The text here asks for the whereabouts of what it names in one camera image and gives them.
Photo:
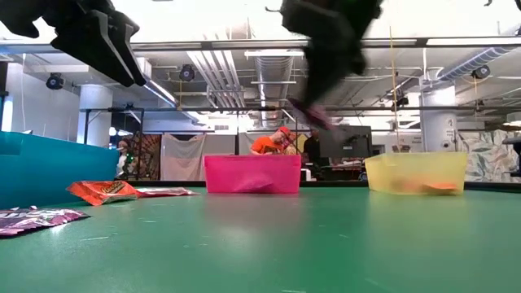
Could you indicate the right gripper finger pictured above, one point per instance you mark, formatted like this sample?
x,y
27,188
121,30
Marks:
x,y
358,61
325,69

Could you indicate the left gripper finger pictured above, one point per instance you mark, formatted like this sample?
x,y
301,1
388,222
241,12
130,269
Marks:
x,y
102,53
132,53

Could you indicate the pale pink candy packet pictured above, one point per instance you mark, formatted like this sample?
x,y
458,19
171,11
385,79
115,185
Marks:
x,y
315,116
167,192

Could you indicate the magenta Skittles candy packet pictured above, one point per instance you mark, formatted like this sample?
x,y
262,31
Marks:
x,y
32,219
252,185

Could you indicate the orange Reese's candy packet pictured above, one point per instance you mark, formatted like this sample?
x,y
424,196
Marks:
x,y
439,187
102,191

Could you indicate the black ceiling spotlight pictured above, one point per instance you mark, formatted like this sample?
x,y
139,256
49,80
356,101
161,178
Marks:
x,y
187,73
481,72
55,81

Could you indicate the white round pillar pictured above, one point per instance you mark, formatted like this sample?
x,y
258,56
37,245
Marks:
x,y
437,122
95,122

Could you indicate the black monitor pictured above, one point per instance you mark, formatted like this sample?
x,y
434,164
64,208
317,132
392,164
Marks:
x,y
350,142

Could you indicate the person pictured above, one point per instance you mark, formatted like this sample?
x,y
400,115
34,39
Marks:
x,y
266,145
312,148
122,163

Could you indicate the spider web decoration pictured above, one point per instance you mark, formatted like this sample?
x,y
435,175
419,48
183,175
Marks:
x,y
146,156

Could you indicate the grey hanging cloth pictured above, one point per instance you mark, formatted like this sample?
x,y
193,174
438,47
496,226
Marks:
x,y
181,158

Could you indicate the yellow-green plastic bin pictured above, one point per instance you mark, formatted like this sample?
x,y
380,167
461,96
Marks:
x,y
415,169

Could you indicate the red plastic bin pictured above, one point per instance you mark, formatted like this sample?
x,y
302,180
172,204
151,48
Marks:
x,y
252,171

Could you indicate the blue plastic bin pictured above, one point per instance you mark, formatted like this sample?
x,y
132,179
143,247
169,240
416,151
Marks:
x,y
49,171

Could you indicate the camouflage tarp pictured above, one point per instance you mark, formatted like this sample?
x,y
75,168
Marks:
x,y
488,158

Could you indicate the black office chair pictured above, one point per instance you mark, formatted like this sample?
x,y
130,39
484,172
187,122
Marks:
x,y
515,142

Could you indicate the green table mat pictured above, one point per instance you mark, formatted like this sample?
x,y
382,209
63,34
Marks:
x,y
285,244

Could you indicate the silver ventilation duct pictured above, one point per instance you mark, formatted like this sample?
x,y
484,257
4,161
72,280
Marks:
x,y
273,73

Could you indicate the ribbed flexible duct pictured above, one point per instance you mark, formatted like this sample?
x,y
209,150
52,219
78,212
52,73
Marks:
x,y
494,53

